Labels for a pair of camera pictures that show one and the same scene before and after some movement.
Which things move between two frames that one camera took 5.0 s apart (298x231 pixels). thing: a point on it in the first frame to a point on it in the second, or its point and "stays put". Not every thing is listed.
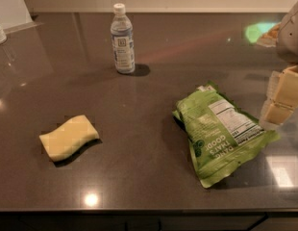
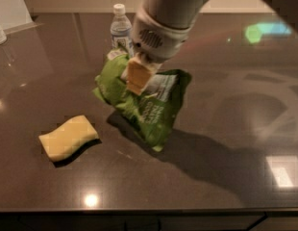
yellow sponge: x=63 y=141 stays put
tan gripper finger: x=285 y=87 to x=138 y=75
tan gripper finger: x=274 y=114 to x=125 y=73
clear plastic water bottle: x=122 y=39 stays put
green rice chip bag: x=220 y=132 to x=152 y=114
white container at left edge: x=0 y=36 stays put
